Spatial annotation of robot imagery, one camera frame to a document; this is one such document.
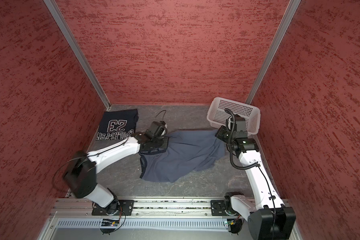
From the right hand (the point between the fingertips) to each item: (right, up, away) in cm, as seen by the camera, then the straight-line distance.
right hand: (216, 133), depth 79 cm
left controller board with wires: (-55, -44, -6) cm, 71 cm away
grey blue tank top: (-16, -11, +11) cm, 23 cm away
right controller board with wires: (+8, -43, -9) cm, 45 cm away
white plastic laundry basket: (+8, +11, +36) cm, 38 cm away
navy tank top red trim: (-66, +3, +27) cm, 72 cm away
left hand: (-28, -8, +8) cm, 30 cm away
